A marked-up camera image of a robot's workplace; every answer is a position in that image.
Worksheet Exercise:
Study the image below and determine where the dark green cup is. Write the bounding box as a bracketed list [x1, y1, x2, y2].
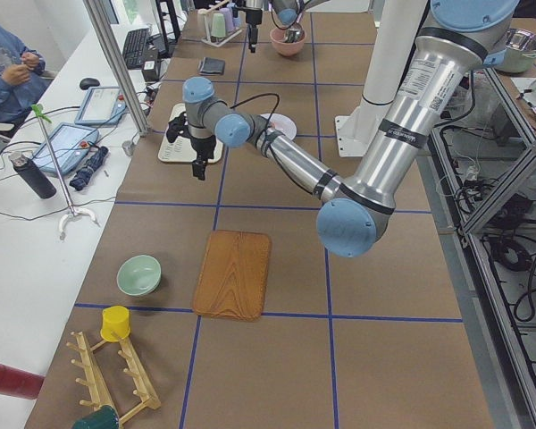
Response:
[71, 405, 120, 429]

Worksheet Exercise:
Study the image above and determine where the aluminium frame post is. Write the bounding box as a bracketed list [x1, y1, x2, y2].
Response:
[83, 0, 149, 138]

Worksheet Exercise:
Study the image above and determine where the far blue teach pendant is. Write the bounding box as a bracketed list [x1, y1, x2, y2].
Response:
[74, 87, 126, 126]

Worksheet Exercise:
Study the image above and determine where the folded navy umbrella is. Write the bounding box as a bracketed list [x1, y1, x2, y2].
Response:
[70, 146, 109, 191]

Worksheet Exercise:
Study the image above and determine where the green cup on rack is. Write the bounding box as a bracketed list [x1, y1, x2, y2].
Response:
[211, 13, 227, 39]

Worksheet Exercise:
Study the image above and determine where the white stand with green clip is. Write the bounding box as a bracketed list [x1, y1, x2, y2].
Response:
[31, 104, 99, 241]

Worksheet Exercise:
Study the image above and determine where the black computer mouse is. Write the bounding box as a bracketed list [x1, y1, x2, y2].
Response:
[79, 78, 100, 90]

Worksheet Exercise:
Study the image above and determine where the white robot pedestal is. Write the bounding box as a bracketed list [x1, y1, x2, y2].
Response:
[335, 0, 428, 157]

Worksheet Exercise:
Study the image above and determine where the black water bottle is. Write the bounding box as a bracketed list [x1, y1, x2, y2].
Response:
[9, 151, 56, 199]

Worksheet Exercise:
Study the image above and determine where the white cup rack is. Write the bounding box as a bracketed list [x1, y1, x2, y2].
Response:
[197, 1, 242, 47]

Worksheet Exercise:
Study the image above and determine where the black box on desk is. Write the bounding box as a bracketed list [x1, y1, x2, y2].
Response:
[141, 60, 161, 82]

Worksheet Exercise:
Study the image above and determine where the white plate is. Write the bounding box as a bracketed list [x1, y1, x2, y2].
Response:
[261, 113, 297, 139]

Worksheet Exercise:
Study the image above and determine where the black keyboard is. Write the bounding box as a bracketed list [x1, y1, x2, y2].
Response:
[121, 28, 150, 70]

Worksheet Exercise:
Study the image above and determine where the near blue teach pendant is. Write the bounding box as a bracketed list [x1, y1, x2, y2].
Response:
[32, 122, 99, 175]

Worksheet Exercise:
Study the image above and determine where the dark folded cloth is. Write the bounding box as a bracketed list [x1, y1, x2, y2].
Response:
[198, 57, 225, 75]

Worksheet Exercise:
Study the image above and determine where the yellow cup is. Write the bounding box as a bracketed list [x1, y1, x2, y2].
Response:
[100, 306, 130, 342]

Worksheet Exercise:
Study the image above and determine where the green bowl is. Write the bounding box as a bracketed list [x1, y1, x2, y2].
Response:
[116, 255, 162, 297]

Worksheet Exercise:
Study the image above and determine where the metal scoop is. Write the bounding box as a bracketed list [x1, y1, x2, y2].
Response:
[282, 25, 305, 44]

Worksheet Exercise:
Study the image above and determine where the purple cup on rack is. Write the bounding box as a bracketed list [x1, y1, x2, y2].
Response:
[219, 3, 240, 32]

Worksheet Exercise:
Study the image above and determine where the wooden cup rack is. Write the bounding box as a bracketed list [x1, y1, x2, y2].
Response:
[66, 332, 162, 428]

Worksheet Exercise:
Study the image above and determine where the pink bowl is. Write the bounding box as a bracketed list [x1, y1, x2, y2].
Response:
[270, 28, 306, 57]

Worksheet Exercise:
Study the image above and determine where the person in blue hoodie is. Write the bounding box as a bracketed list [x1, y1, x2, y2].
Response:
[0, 25, 48, 123]

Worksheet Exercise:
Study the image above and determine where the steel pot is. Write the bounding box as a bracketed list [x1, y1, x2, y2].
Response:
[495, 29, 536, 74]

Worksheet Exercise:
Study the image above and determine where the cream plastic tray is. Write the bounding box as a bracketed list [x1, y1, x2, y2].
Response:
[157, 103, 224, 164]

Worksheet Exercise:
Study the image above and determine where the wooden tray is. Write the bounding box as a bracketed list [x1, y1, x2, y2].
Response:
[192, 230, 272, 322]

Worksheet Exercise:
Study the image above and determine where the red cylinder cup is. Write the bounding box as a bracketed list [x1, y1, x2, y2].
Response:
[0, 364, 45, 400]

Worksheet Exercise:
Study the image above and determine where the blue teach pendant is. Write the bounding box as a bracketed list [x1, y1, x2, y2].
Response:
[32, 122, 99, 175]
[74, 87, 126, 126]

